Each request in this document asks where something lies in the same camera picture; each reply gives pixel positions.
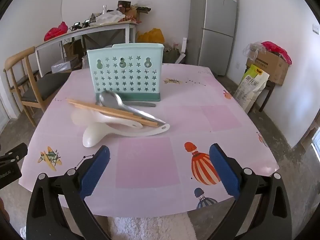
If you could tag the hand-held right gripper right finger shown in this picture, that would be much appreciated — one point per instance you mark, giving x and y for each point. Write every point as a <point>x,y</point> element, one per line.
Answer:
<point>225,171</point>

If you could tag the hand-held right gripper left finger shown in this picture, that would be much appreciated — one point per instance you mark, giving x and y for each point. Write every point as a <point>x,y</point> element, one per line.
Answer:
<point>95,171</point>

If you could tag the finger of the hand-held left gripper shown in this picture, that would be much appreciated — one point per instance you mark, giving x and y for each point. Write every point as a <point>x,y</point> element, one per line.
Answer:
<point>17,151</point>

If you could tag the white plastic rice paddle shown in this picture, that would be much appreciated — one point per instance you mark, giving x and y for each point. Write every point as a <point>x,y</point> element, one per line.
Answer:
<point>93,136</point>
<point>82,117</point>

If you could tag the metal spoon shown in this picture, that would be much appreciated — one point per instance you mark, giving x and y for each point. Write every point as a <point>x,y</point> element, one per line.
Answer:
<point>110,98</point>

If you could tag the teal plastic utensil holder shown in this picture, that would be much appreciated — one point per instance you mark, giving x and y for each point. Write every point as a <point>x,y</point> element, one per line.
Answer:
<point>126,75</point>

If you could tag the pink printed tablecloth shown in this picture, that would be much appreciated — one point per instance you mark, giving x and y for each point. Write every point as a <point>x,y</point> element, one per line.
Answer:
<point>190,110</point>

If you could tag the person's white fleece clothing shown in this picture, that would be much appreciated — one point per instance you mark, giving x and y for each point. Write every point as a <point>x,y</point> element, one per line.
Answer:
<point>150,227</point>

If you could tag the printed rice bag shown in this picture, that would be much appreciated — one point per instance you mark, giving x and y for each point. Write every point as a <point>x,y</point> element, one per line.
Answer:
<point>251,90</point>

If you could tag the wooden chair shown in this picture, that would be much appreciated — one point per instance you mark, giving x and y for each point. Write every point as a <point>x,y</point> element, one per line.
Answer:
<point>27,62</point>

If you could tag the large cardboard box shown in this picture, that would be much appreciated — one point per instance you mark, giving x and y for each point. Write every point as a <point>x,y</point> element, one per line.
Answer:
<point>270,66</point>

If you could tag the brown cardboard box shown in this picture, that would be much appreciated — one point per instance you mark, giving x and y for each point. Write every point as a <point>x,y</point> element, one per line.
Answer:
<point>73,48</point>

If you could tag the clear plastic bag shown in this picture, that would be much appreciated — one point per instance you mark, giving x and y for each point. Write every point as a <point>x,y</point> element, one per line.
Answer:
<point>251,50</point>

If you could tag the red plastic bag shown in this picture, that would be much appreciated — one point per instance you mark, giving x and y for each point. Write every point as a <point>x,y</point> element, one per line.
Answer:
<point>56,32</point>
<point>275,48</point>

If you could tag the green bag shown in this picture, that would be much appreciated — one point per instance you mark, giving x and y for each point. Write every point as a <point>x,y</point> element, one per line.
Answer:
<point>171,55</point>

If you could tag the white board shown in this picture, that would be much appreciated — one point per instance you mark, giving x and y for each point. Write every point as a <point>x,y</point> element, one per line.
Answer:
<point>184,45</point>

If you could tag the white side table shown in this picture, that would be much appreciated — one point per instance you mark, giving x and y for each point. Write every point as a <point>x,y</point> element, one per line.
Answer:
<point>82,31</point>

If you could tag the black electronic devices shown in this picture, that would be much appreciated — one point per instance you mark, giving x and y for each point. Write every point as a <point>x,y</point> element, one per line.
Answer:
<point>80,25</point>

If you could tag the yellow plastic bag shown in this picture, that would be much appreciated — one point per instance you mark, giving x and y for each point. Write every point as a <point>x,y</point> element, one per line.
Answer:
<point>151,36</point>

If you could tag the silver refrigerator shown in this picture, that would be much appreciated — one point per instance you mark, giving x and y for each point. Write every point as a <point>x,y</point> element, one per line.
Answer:
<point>212,25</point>

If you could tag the white plastic bag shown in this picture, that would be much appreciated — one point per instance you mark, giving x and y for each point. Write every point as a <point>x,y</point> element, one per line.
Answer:
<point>108,17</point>

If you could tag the glass bottle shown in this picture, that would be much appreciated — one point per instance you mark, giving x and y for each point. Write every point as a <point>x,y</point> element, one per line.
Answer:
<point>104,9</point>

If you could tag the pile of small boxes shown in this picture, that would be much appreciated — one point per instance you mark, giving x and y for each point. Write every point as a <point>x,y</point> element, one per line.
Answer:
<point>130,8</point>

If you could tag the white wall socket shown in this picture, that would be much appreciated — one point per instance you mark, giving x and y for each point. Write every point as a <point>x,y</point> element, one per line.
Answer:
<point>316,28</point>

